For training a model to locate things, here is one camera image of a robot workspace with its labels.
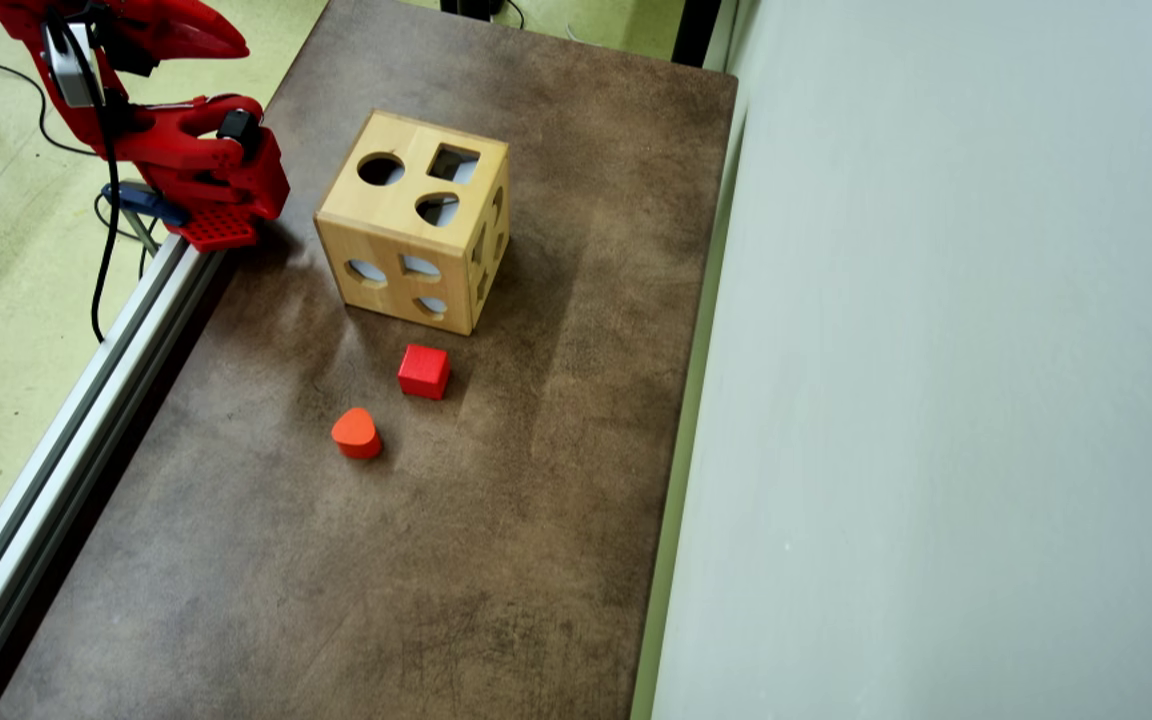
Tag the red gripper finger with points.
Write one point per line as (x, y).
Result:
(201, 42)
(206, 15)

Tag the red robot arm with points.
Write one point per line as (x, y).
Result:
(186, 150)

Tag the wooden shape sorter box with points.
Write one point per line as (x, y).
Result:
(406, 200)

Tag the blue table clamp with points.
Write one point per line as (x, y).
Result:
(144, 200)

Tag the red wooden cube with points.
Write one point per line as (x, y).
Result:
(423, 371)

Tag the orange teardrop wooden block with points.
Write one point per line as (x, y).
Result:
(356, 432)

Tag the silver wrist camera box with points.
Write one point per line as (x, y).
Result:
(71, 65)

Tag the aluminium profile rail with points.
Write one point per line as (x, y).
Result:
(66, 450)

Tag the dark vertical post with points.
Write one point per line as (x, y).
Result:
(696, 30)

